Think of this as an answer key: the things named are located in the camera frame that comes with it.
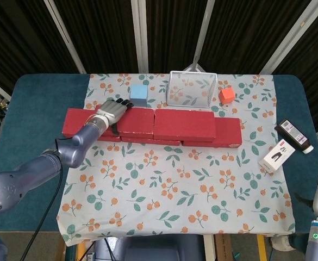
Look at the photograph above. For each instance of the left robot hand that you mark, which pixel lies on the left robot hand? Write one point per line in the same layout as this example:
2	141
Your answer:
112	110

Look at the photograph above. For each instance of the red foam brick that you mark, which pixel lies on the red foam brick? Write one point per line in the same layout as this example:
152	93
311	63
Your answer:
184	125
148	141
137	121
74	122

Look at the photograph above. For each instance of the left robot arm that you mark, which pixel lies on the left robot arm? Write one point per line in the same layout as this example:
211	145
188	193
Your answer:
25	176

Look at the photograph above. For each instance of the light blue cube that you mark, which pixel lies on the light blue cube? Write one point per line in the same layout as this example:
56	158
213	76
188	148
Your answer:
139	93

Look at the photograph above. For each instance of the white shoe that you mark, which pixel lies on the white shoe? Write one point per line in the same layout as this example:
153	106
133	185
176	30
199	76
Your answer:
282	243

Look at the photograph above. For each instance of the white product box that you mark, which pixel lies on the white product box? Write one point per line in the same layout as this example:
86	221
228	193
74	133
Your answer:
277	156

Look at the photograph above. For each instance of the dark brown bottle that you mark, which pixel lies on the dark brown bottle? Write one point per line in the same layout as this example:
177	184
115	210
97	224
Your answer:
294	136

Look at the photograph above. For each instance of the dark pleated curtain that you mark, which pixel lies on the dark pleated curtain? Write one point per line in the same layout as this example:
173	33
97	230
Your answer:
107	35

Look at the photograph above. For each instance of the teal table cover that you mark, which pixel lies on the teal table cover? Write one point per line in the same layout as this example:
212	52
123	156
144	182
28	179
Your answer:
33	103

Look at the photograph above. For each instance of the floral print tablecloth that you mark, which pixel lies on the floral print tablecloth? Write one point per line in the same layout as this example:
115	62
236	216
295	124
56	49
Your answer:
175	190

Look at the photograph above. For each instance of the orange cube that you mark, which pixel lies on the orange cube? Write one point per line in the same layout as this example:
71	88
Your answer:
226	95

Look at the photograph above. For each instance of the grey blue robot torso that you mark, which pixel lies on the grey blue robot torso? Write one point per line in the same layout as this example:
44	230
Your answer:
153	250

